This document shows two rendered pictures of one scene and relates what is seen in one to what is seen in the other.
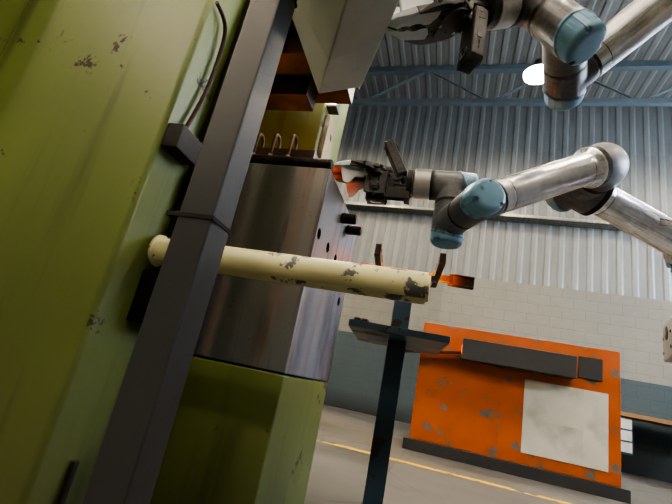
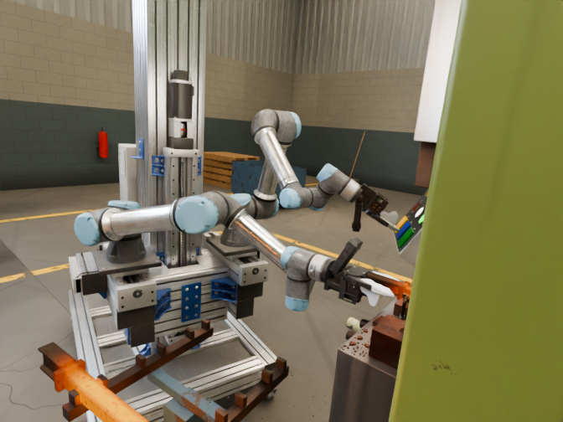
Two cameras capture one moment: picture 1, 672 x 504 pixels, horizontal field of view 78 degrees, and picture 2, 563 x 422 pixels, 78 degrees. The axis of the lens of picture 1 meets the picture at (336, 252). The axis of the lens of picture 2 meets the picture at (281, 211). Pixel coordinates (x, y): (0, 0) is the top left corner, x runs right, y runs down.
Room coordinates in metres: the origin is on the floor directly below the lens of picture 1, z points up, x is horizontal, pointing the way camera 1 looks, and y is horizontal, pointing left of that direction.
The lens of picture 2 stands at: (1.86, 0.07, 1.37)
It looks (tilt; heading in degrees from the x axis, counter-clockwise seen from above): 13 degrees down; 203
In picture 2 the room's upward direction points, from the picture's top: 4 degrees clockwise
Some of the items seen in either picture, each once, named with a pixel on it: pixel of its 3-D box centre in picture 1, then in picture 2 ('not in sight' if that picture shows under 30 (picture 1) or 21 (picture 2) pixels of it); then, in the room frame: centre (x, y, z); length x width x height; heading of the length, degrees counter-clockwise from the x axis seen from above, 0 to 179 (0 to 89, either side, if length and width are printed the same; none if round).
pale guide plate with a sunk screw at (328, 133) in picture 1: (326, 142); not in sight; (1.31, 0.11, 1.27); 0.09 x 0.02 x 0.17; 165
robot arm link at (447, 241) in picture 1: (451, 221); (299, 289); (0.89, -0.25, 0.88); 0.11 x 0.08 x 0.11; 8
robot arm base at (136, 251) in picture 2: not in sight; (126, 244); (0.87, -1.00, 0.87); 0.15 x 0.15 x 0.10
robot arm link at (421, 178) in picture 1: (421, 184); (321, 269); (0.93, -0.17, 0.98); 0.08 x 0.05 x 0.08; 165
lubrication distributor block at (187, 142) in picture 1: (182, 144); not in sight; (0.63, 0.29, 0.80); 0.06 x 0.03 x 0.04; 165
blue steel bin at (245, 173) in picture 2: not in sight; (266, 183); (-3.89, -2.64, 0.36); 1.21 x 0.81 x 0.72; 60
